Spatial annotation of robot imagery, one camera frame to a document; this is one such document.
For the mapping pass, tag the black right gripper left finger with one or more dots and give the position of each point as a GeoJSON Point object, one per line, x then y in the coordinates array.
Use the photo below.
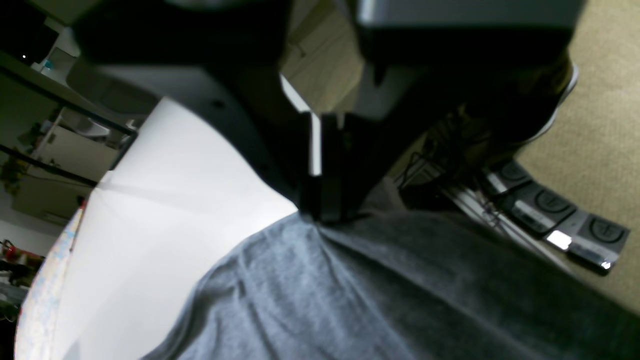
{"type": "Point", "coordinates": [220, 60]}

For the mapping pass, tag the black power adapters on floor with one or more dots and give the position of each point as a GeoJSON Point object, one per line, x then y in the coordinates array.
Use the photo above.
{"type": "Point", "coordinates": [587, 238]}

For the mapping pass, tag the grey T-shirt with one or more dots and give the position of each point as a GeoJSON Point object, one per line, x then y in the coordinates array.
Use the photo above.
{"type": "Point", "coordinates": [394, 284]}

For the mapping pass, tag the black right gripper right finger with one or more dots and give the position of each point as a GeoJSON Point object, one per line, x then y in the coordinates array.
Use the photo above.
{"type": "Point", "coordinates": [501, 64]}

